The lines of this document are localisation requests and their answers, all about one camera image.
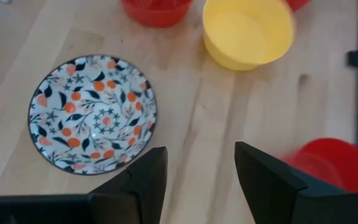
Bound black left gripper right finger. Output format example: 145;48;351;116
234;141;311;224

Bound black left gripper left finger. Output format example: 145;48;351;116
89;146;168;224

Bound floral patterned ceramic bowl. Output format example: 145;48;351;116
27;54;158;176

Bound yellow plastic mini bowl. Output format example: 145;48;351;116
201;0;296;72

